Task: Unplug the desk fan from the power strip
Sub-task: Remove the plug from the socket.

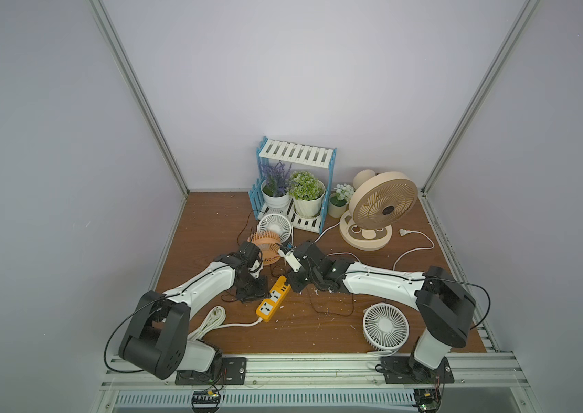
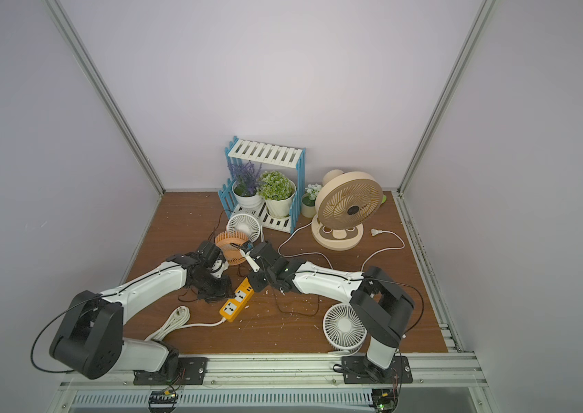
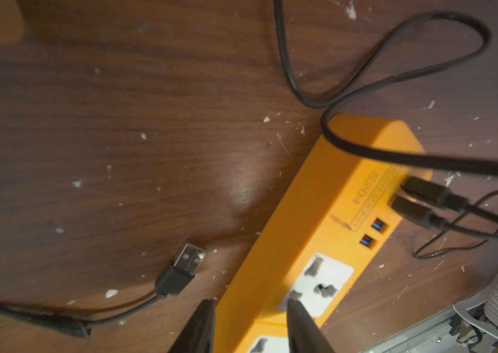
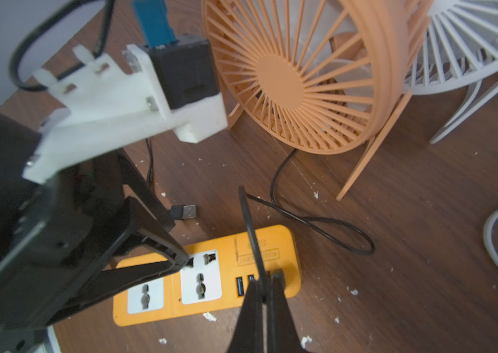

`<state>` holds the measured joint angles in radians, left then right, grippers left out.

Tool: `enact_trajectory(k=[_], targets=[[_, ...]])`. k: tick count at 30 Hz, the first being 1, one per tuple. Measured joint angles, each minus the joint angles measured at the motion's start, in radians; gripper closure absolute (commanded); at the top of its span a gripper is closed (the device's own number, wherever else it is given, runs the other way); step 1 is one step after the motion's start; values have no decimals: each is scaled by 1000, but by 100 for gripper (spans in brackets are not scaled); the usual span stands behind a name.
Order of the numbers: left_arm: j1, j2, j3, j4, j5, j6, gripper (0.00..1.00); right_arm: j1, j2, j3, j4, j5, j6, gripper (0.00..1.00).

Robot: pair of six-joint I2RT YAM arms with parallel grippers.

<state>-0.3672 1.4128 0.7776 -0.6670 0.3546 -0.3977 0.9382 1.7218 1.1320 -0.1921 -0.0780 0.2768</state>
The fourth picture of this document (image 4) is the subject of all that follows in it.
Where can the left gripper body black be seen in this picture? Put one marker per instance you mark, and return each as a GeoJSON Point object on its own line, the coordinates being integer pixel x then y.
{"type": "Point", "coordinates": [90, 232]}

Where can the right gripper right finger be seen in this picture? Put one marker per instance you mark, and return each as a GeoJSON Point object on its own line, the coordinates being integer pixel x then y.
{"type": "Point", "coordinates": [281, 332]}

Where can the yellow power strip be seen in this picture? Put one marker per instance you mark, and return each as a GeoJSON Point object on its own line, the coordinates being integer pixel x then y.
{"type": "Point", "coordinates": [217, 278]}

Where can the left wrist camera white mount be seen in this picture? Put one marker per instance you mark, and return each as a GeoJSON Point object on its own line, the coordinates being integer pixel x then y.
{"type": "Point", "coordinates": [172, 86]}

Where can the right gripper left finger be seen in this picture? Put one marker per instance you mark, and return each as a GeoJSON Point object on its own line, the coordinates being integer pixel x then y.
{"type": "Point", "coordinates": [248, 333]}

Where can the orange desk fan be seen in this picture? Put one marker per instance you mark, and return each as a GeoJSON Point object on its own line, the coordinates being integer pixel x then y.
{"type": "Point", "coordinates": [323, 77]}

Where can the small white fan by shelf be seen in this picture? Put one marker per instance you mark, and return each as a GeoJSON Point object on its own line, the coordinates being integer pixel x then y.
{"type": "Point", "coordinates": [459, 50]}

